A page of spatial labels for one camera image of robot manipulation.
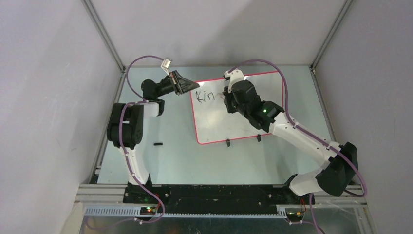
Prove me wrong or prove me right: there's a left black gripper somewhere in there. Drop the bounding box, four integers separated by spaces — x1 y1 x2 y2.
156 71 199 98

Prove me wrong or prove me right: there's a pink framed whiteboard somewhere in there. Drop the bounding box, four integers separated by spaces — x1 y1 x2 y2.
190 71 285 145

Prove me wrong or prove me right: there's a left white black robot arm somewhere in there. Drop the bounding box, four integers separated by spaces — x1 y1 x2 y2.
106 70 200 203

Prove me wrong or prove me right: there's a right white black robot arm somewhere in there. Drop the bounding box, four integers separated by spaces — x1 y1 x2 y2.
223 80 357 204

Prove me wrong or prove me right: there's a right circuit board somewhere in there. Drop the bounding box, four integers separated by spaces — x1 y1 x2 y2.
286 212 305 223

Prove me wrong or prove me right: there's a circuit board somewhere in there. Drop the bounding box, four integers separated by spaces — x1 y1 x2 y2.
286 212 305 223
139 206 157 215

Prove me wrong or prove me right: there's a left circuit board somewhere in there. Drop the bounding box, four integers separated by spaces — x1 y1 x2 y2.
139 206 157 215

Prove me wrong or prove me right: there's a white object at corner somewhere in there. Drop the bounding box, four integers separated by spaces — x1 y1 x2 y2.
60 202 84 234

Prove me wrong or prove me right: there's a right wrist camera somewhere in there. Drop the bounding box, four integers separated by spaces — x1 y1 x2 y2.
223 69 244 93

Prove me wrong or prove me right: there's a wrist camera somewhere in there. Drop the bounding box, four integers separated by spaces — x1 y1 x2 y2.
223 69 244 93
161 58 172 75

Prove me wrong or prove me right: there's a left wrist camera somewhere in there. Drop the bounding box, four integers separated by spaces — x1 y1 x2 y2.
161 58 172 75

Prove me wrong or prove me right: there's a wire whiteboard stand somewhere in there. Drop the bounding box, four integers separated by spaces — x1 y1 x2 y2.
225 134 262 147

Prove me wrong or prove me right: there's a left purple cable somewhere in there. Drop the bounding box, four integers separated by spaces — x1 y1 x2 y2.
118 55 166 234

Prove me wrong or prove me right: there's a purple cable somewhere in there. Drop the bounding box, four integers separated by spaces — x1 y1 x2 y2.
227 59 369 234
118 55 166 234

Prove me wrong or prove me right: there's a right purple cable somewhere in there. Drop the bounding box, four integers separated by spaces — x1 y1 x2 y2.
227 59 369 234

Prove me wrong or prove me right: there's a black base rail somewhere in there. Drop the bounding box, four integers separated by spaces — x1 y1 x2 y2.
123 184 315 215

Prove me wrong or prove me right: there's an aluminium frame profile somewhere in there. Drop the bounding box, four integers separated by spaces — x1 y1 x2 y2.
75 184 127 206

